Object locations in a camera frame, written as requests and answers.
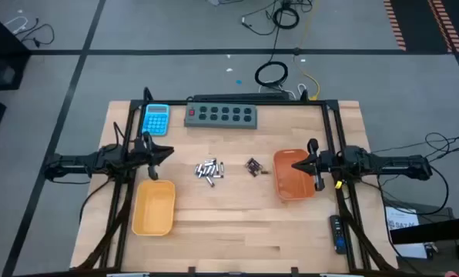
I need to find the orange plastic bin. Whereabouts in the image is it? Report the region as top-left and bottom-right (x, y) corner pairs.
(273, 148), (317, 202)

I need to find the white floor cable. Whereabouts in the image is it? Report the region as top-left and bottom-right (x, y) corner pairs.
(258, 79), (297, 100)
(4, 15), (28, 35)

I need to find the black floor cable with plug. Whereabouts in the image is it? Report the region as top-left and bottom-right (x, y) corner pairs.
(13, 17), (56, 49)

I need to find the orange striped floor strip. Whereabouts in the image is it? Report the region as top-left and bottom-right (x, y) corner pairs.
(383, 0), (407, 52)
(427, 0), (459, 55)

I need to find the black cabinet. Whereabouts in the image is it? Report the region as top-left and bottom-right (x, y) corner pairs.
(0, 7), (32, 92)

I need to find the blue calculator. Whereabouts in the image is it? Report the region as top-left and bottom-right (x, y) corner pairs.
(141, 103), (171, 137)

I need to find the dark grey side table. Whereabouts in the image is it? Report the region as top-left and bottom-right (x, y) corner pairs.
(383, 202), (456, 277)

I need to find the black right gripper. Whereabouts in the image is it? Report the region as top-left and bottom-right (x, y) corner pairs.
(290, 138), (344, 192)

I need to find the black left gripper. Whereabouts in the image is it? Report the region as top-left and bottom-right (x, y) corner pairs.
(131, 132), (175, 182)

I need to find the yellow floor cable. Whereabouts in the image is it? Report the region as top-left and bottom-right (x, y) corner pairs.
(293, 0), (322, 102)

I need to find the coiled black floor cable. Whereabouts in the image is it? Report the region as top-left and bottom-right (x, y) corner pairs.
(253, 7), (290, 88)
(271, 5), (301, 31)

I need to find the white printed paper sheet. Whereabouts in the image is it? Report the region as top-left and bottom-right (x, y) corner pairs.
(385, 206), (429, 259)

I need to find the black remote control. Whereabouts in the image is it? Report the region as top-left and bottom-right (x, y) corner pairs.
(328, 214), (348, 255)

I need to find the black cable bundle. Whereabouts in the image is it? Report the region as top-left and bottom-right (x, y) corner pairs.
(370, 132), (459, 216)

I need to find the black cable with white plugs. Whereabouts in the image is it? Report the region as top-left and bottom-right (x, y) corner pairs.
(240, 11), (279, 37)

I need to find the black desk bar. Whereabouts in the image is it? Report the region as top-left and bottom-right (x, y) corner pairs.
(389, 214), (459, 245)

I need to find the grey multi-socket power strip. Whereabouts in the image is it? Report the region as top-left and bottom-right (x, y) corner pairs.
(183, 102), (259, 130)

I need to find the yellow plastic bin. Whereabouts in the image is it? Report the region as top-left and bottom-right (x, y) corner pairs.
(131, 179), (176, 237)

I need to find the black floor mat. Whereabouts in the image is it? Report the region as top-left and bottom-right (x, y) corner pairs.
(389, 0), (452, 53)

